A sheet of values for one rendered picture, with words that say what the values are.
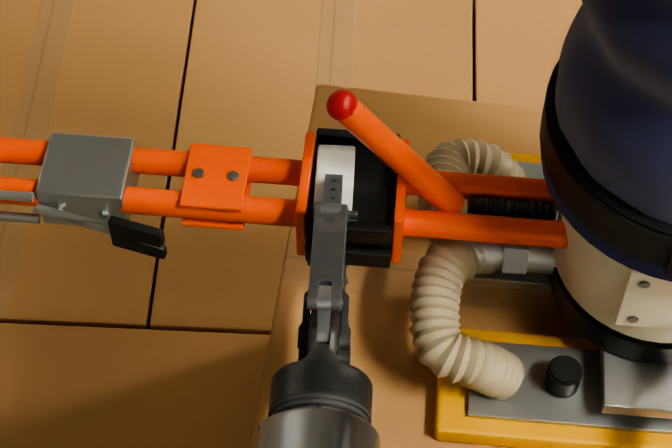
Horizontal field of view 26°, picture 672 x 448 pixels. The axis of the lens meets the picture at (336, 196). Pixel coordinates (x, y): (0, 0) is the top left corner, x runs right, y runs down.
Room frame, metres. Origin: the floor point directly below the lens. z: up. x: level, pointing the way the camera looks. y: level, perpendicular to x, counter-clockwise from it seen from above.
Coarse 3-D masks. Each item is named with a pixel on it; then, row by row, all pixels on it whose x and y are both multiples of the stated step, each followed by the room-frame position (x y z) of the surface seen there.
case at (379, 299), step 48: (384, 96) 0.89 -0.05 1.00; (432, 96) 0.89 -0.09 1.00; (432, 144) 0.83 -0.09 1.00; (528, 144) 0.83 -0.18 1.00; (288, 240) 0.72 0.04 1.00; (288, 288) 0.67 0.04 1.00; (384, 288) 0.67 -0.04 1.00; (480, 288) 0.67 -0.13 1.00; (288, 336) 0.62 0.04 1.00; (384, 336) 0.62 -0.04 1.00; (576, 336) 0.62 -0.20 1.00; (384, 384) 0.58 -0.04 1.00; (432, 384) 0.58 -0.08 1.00; (384, 432) 0.53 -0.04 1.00; (432, 432) 0.53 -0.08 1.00
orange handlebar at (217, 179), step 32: (0, 160) 0.71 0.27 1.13; (32, 160) 0.71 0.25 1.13; (160, 160) 0.70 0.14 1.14; (192, 160) 0.70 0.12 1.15; (224, 160) 0.70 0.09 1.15; (256, 160) 0.70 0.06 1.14; (288, 160) 0.70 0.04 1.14; (128, 192) 0.67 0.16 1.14; (160, 192) 0.67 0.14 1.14; (192, 192) 0.67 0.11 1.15; (224, 192) 0.67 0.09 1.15; (416, 192) 0.68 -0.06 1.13; (480, 192) 0.68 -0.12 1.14; (512, 192) 0.68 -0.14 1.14; (544, 192) 0.67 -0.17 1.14; (192, 224) 0.66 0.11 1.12; (224, 224) 0.66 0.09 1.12; (288, 224) 0.65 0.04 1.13; (416, 224) 0.64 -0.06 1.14; (448, 224) 0.64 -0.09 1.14; (480, 224) 0.64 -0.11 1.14; (512, 224) 0.64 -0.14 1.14; (544, 224) 0.64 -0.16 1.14
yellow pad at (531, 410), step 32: (512, 352) 0.59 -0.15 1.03; (544, 352) 0.59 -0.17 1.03; (576, 352) 0.59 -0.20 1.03; (448, 384) 0.57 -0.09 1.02; (544, 384) 0.56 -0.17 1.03; (576, 384) 0.55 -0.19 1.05; (448, 416) 0.54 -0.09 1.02; (480, 416) 0.53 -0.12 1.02; (512, 416) 0.53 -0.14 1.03; (544, 416) 0.53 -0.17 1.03; (576, 416) 0.53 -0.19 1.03; (608, 416) 0.53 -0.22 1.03; (640, 416) 0.53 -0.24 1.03
